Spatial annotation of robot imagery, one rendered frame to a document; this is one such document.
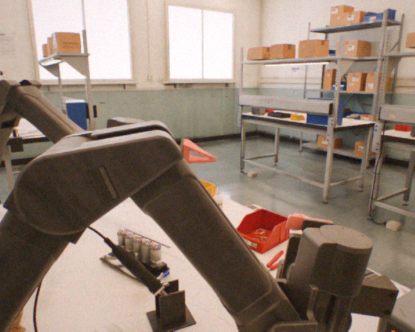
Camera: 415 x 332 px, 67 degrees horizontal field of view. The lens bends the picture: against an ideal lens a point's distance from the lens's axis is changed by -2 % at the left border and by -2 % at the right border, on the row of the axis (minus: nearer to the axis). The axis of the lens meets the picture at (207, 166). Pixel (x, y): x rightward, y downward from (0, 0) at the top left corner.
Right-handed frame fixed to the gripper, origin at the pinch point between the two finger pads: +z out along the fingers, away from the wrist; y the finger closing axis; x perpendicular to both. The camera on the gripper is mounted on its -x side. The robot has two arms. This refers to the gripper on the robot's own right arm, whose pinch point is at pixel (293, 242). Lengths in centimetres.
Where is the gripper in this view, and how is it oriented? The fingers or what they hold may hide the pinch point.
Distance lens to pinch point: 57.9
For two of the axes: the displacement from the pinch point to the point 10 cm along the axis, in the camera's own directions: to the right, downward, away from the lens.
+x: -9.9, -1.5, 0.3
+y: 1.4, -9.6, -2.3
